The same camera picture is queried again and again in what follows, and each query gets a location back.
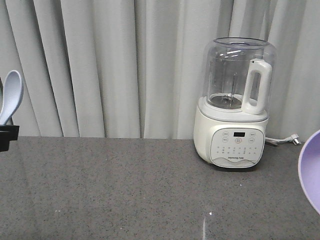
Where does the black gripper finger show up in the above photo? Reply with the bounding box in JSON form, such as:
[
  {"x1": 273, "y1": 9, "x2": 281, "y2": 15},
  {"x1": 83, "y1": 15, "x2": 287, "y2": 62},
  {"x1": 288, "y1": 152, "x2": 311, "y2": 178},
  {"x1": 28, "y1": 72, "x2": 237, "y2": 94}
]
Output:
[{"x1": 0, "y1": 125, "x2": 20, "y2": 152}]

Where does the light blue plastic spoon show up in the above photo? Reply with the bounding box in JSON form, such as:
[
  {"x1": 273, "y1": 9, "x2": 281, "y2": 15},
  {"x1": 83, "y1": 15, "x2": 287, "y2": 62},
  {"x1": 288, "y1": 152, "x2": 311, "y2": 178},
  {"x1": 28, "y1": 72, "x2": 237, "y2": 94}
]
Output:
[{"x1": 0, "y1": 70, "x2": 24, "y2": 125}]

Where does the purple plastic bowl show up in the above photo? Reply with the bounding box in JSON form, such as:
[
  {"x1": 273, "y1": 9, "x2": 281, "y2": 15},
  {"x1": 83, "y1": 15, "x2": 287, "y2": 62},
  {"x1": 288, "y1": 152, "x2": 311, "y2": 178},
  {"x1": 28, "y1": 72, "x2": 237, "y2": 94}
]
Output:
[{"x1": 298, "y1": 130, "x2": 320, "y2": 214}]

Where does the grey pleated curtain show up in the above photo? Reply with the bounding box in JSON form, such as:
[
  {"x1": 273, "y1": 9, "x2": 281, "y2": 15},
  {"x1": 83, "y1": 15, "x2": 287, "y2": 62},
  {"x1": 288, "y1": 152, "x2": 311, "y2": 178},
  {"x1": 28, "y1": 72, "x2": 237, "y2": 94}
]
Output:
[{"x1": 0, "y1": 0, "x2": 320, "y2": 140}]

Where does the white blender with clear jar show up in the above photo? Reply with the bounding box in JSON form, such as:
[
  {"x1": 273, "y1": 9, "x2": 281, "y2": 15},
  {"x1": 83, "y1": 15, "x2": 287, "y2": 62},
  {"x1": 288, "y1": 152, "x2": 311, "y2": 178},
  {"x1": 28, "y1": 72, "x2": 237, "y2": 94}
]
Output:
[{"x1": 193, "y1": 37, "x2": 276, "y2": 169}]

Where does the white power cable with plug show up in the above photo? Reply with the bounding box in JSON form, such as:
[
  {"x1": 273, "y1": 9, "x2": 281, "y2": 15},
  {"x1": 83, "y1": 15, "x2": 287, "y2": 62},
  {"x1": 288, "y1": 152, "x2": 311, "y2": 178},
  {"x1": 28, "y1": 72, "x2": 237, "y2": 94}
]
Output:
[{"x1": 264, "y1": 133, "x2": 301, "y2": 147}]

